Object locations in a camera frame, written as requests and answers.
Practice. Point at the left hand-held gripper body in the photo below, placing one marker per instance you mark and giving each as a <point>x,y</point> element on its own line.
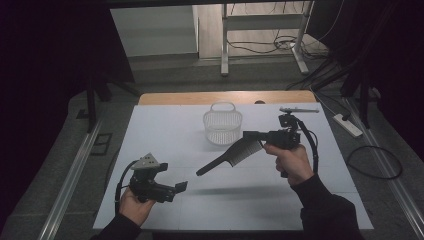
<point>146,186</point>

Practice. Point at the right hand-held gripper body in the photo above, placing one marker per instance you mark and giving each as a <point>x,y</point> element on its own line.
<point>285,138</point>

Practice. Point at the white plastic basket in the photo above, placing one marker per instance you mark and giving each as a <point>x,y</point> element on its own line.
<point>222,128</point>

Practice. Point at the black comb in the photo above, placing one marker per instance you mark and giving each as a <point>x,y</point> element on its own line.
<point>230,158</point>

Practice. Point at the person's left hand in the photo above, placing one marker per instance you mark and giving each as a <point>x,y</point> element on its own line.
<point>135,210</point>

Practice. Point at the person's right hand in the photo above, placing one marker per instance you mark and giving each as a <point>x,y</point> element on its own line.
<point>293,165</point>

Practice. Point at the small dark round object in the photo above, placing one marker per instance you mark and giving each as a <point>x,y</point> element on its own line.
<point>259,102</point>

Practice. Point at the white table mat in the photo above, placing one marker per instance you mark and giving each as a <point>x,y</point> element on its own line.
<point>233,206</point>

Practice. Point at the white power strip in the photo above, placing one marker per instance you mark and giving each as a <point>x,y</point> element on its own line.
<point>348,126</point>

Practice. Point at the wooden table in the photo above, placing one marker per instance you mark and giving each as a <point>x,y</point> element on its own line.
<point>186,98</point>

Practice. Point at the black stand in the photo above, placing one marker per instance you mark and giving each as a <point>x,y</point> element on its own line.
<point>90,103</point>
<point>365,100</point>

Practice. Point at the metal floor rail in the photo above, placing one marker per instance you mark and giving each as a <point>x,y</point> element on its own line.
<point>386,160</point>
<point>71,181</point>

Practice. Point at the white metal desk frame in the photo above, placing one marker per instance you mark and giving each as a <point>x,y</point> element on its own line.
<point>263,21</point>

